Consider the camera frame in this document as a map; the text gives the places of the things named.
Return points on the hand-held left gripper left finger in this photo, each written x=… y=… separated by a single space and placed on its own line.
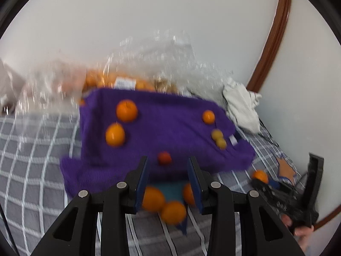
x=141 y=186

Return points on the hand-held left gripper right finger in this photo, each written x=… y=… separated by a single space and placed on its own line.
x=195 y=184

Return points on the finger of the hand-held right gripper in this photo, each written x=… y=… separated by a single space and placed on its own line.
x=274 y=189
x=315 y=173

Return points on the large orange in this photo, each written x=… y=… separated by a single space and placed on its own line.
x=173 y=212

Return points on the small red tomato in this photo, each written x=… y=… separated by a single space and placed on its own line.
x=164 y=158

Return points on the small yellow-green fruit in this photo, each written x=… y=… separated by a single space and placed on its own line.
x=216 y=134
x=221 y=143

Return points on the person's right hand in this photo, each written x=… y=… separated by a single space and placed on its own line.
x=302 y=233

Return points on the purple towel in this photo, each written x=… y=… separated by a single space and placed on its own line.
x=165 y=138

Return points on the white crumpled cloth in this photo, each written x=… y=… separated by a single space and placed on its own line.
x=241 y=106

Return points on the bunch of brown longans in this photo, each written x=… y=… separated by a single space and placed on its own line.
x=165 y=84

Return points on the clear bag of small oranges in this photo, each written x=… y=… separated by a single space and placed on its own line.
x=120 y=81

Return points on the crumpled clear plastic bag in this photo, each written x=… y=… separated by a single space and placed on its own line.
x=165 y=56

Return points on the clear bag with pink fruit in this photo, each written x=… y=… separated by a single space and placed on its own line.
x=53 y=85

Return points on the brown wooden door frame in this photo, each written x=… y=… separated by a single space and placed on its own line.
x=277 y=32

